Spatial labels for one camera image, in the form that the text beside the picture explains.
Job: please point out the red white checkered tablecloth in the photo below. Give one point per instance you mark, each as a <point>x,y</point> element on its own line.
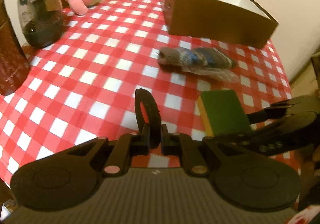
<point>83,86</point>

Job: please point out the glass jar with dark contents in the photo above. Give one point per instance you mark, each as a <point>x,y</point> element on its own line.
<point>41,21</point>

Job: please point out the brown cardboard box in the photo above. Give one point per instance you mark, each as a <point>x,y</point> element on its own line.
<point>242,22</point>

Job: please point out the black hair band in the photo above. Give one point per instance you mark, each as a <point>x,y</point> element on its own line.
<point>147,112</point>

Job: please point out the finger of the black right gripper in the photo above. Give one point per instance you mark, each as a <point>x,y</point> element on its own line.
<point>305,102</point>
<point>292,115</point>

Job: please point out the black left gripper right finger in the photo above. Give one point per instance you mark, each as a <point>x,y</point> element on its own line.
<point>184,147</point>

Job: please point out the brown wooden canister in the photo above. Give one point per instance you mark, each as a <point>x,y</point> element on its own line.
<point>14,66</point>

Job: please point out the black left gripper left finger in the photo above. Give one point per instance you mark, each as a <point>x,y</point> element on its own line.
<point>127,147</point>

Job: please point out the green yellow sponge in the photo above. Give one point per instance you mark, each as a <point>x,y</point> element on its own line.
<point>222,113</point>

